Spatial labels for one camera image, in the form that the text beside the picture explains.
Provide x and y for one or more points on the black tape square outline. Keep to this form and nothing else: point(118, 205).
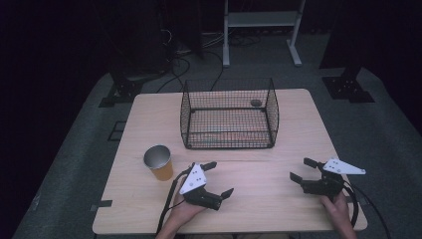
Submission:
point(111, 131)

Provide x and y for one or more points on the orange paper cup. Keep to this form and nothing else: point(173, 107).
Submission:
point(159, 163)

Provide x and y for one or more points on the person's right hand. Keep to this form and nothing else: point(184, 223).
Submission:
point(337, 207)

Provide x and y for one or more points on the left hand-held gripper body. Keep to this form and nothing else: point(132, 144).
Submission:
point(193, 179)

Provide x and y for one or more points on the black stand base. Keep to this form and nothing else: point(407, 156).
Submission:
point(345, 88)
point(124, 89)

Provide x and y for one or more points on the white metal stand frame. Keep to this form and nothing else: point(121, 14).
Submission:
point(262, 19)

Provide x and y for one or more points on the black tape strip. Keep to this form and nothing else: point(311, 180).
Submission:
point(103, 203)

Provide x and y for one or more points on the small dark round object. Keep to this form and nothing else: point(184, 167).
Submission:
point(255, 103)

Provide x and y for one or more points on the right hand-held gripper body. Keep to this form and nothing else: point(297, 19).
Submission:
point(323, 186)

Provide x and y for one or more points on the person's left hand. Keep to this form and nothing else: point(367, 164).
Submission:
point(185, 210)

